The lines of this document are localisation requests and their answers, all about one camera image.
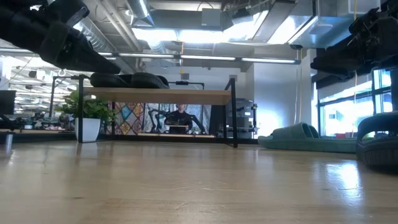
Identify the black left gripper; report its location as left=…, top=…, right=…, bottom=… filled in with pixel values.
left=18, top=0, right=122, bottom=75

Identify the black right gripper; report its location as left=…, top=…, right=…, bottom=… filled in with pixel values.
left=310, top=18, right=398, bottom=78

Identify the teal green rubber slide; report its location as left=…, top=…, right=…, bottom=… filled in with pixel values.
left=257, top=122, right=358, bottom=154

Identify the green leafy plant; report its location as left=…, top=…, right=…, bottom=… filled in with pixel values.
left=54, top=89, right=119, bottom=125

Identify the white plant pot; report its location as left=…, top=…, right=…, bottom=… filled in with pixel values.
left=74, top=117, right=102, bottom=143

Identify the black computer monitor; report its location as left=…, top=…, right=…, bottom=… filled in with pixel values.
left=0, top=90, right=17, bottom=116

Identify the background wooden table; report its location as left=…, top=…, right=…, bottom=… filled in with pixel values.
left=138, top=133, right=216, bottom=139

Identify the person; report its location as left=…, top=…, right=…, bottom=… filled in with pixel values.
left=164, top=104, right=194, bottom=134

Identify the grey metal cabinet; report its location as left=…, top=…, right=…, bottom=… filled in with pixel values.
left=229, top=98, right=259, bottom=139

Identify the long ceiling light bar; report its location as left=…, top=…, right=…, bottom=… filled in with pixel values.
left=0, top=47, right=302, bottom=65

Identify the grey ceiling electrical box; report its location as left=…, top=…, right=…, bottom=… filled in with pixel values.
left=201, top=8, right=222, bottom=27

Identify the silver spiral air duct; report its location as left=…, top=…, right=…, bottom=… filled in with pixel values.
left=74, top=0, right=146, bottom=85

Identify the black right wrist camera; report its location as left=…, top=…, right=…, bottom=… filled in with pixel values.
left=348, top=7, right=389, bottom=35

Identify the black window frame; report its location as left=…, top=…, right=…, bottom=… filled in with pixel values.
left=317, top=67, right=393, bottom=138

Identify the black vertical frame post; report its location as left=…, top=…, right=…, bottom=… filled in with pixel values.
left=391, top=67, right=398, bottom=112

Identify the silver round air duct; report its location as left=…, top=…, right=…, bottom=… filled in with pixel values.
left=126, top=0, right=155, bottom=27

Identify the wooden shelf black metal frame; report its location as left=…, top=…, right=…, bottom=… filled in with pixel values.
left=77, top=73, right=239, bottom=149

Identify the silver metal post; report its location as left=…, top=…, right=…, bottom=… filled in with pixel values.
left=4, top=133, right=15, bottom=154

